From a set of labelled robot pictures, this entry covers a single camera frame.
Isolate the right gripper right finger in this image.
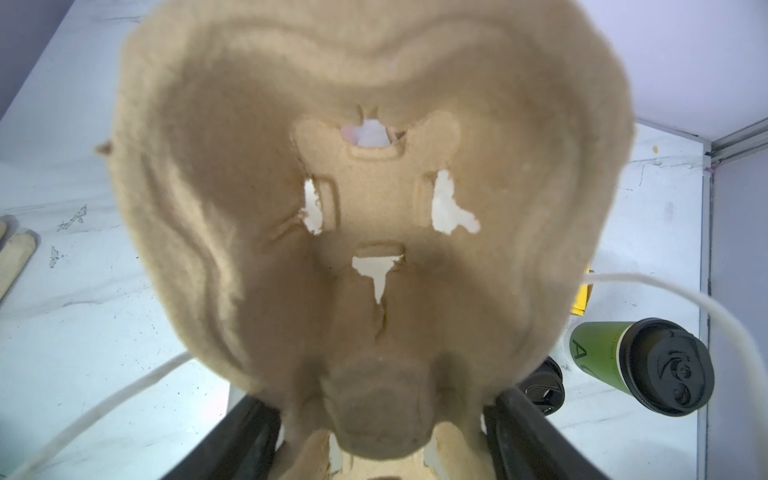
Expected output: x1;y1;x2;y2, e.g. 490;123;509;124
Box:
483;388;607;480

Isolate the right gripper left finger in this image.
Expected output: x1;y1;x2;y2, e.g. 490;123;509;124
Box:
163;396;281;480

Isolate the white and green paper bag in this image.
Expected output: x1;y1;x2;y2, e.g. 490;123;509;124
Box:
10;273;767;479

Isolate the single brown pulp cup carrier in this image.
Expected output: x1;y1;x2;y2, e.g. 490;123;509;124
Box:
102;1;634;479

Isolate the green paper cup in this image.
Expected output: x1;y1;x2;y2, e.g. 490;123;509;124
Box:
568;322;633;396

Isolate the stack of black cup lids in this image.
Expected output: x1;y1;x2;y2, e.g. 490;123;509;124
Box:
517;357;566;416

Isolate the yellow napkin stack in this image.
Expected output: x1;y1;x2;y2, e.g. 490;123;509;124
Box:
571;284;593;316

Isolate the white work glove left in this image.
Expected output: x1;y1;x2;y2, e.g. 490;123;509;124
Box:
1;215;40;302

